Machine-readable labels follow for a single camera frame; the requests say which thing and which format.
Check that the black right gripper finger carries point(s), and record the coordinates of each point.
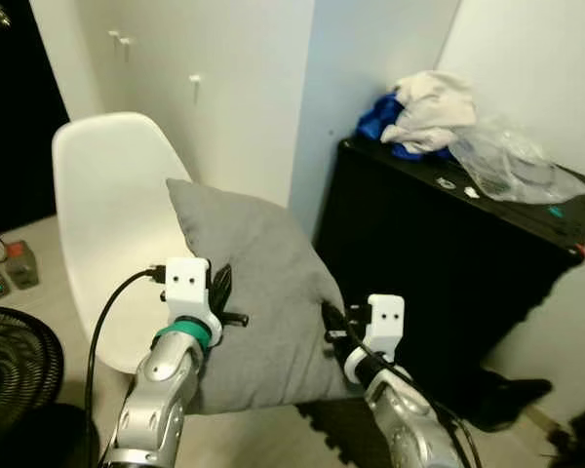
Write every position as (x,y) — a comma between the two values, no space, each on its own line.
(331,317)

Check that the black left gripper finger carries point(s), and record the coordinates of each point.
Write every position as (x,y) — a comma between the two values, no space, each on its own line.
(222,285)

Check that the grey square pillow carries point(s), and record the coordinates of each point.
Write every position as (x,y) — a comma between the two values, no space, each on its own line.
(263,292)

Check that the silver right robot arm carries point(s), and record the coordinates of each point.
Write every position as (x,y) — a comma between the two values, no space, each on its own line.
(409,429)

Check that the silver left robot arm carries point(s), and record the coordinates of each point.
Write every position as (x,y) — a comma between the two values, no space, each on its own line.
(156,400)

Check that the white plastic shell chair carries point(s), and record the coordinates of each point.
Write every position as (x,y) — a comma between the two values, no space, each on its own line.
(107,195)

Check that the black cabinet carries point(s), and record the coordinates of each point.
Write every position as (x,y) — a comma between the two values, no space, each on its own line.
(419,253)

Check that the black shoe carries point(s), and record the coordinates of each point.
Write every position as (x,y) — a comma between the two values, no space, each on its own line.
(507,395)

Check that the grey charger with red top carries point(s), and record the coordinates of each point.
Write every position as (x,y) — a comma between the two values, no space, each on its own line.
(21,268)

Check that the blue crumpled cloth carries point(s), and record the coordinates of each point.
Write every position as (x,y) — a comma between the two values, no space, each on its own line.
(375,117)

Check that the black floor fan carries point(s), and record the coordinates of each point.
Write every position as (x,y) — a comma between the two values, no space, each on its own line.
(19,370)

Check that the clear plastic bag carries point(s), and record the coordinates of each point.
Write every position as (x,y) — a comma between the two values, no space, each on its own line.
(512,166)

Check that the beige crumpled cloth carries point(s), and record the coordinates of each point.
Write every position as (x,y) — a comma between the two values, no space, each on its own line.
(434,107)

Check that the dark door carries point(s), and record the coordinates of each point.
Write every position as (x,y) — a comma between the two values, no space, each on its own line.
(19,127)

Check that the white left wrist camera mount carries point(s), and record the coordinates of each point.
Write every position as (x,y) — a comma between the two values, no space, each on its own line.
(187,283)

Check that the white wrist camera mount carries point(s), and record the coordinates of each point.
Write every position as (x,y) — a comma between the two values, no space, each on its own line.
(187,283)
(385,322)

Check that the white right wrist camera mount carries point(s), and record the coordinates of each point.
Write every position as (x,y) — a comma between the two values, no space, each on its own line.
(385,322)

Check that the white wall hook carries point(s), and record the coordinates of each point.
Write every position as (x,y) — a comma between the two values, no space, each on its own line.
(127,44)
(114,35)
(194,78)

